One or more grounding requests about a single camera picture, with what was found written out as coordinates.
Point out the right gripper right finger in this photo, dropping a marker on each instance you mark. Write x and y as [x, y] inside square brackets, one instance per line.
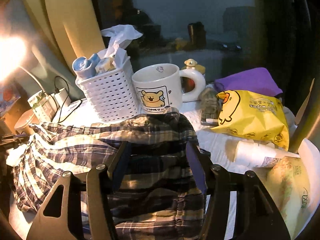
[256, 217]

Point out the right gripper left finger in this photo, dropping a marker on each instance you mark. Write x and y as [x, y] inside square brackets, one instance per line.
[60, 214]

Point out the plaid pajama pants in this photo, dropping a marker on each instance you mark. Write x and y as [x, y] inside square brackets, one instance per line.
[152, 193]

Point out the beige lidded food container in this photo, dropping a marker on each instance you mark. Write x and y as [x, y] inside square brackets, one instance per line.
[26, 119]

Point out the cardboard box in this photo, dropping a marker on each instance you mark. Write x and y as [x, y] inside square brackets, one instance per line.
[9, 119]

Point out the orange white chips bag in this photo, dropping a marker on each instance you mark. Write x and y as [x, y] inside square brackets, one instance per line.
[9, 94]

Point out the yellow tissue pack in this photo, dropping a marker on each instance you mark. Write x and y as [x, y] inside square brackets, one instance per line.
[294, 187]

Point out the green white milk carton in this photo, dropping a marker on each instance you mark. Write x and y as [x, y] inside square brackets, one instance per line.
[43, 106]

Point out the white tube bottle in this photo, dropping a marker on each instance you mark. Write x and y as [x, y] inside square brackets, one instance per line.
[253, 154]

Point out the white power adapter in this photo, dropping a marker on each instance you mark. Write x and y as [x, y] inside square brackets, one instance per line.
[62, 97]

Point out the white power strip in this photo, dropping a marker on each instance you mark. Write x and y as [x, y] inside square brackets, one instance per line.
[64, 112]

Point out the teal curtain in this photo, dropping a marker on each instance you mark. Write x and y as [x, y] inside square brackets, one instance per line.
[40, 59]

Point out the white perforated plastic basket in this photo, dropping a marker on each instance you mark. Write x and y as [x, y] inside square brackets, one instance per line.
[112, 94]

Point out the white desk lamp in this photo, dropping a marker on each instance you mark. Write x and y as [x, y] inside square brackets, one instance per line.
[13, 51]

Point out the yellow duck snack bag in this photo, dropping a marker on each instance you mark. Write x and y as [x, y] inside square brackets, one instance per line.
[253, 116]

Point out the blue plastic bag roll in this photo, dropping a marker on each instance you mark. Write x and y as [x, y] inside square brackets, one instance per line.
[84, 68]

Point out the white bear mug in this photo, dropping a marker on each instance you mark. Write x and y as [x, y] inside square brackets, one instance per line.
[159, 86]

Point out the purple cloth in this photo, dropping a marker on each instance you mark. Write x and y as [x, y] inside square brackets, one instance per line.
[257, 80]

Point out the yellow curtain left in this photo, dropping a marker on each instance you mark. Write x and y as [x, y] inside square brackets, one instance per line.
[69, 27]

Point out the white crumpled tissue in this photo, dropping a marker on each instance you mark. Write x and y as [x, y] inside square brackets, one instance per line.
[120, 37]

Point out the small yellow figurine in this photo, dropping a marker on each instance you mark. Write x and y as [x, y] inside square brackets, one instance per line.
[192, 64]

